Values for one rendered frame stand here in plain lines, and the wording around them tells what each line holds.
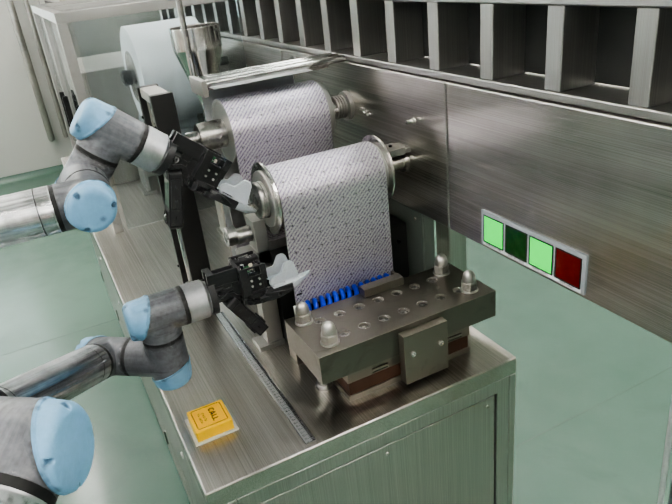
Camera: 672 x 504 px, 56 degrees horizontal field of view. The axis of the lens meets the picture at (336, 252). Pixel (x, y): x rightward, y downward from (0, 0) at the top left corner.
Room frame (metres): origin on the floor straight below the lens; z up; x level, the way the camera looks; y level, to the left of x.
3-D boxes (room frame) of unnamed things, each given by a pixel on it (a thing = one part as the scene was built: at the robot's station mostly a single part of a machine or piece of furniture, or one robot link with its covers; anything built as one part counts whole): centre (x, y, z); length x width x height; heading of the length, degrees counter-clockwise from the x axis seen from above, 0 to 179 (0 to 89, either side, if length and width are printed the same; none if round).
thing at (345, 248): (1.18, -0.01, 1.11); 0.23 x 0.01 x 0.18; 114
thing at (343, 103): (1.53, -0.04, 1.34); 0.07 x 0.07 x 0.07; 24
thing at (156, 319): (1.01, 0.34, 1.11); 0.11 x 0.08 x 0.09; 114
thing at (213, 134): (1.40, 0.25, 1.34); 0.06 x 0.06 x 0.06; 24
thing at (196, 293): (1.05, 0.27, 1.11); 0.08 x 0.05 x 0.08; 24
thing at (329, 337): (0.98, 0.03, 1.05); 0.04 x 0.04 x 0.04
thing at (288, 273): (1.11, 0.10, 1.11); 0.09 x 0.03 x 0.06; 113
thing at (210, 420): (0.94, 0.27, 0.91); 0.07 x 0.07 x 0.02; 24
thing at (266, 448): (2.05, 0.48, 0.88); 2.52 x 0.66 x 0.04; 24
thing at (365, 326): (1.08, -0.10, 1.00); 0.40 x 0.16 x 0.06; 114
